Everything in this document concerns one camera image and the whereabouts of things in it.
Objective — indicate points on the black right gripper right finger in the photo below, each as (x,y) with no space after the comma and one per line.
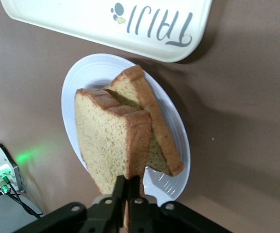
(142,218)

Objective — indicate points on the brown bread slice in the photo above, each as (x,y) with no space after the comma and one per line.
(101,136)
(135,80)

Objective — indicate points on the white round plate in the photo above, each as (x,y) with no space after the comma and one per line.
(86,70)

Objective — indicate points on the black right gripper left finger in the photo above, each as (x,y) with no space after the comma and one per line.
(106,218)

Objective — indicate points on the cream tray with bear print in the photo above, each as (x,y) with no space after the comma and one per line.
(81,19)

